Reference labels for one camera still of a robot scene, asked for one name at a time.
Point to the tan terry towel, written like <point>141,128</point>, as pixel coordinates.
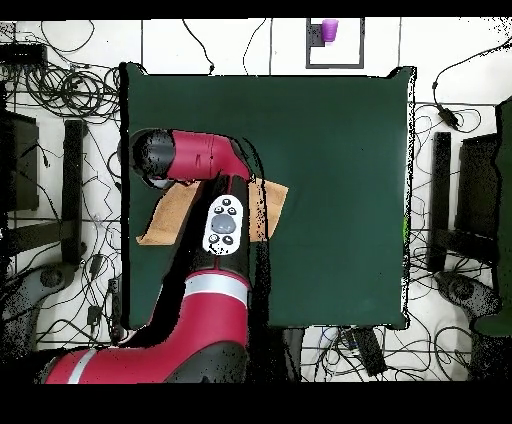
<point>172,216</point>

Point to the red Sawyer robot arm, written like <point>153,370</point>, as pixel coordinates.
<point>212,320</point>

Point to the dark green table cloth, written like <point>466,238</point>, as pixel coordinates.
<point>340,160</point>

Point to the bright green tag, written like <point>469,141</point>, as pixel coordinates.
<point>404,228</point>

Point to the wide black power strip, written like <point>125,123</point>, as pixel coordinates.
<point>368,352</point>

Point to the black stand base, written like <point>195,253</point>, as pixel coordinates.
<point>440,192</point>
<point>72,180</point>

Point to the small black adapter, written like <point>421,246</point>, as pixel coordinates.
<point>94,315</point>

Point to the purple plastic cup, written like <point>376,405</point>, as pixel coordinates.
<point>330,30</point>

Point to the black power adapter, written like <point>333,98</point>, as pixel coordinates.
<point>448,116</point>

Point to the grey chair base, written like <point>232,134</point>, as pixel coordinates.
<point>464,292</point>
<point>24,288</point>

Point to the black box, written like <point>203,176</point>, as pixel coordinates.
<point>22,160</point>
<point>478,188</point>

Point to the black box device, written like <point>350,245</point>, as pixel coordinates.
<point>22,54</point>

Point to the grey floor frame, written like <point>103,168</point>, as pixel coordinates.
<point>308,52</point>

